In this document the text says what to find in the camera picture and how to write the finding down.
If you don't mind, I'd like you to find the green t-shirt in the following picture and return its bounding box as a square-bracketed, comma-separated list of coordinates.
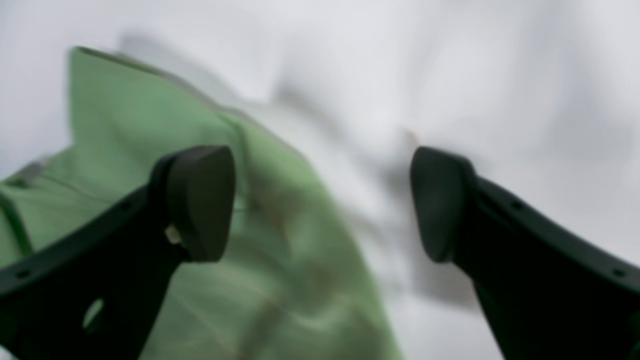
[1, 47, 402, 360]

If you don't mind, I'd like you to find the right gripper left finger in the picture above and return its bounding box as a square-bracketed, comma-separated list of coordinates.
[1, 146, 236, 360]

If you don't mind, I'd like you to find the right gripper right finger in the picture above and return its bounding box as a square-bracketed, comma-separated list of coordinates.
[410, 146, 640, 360]

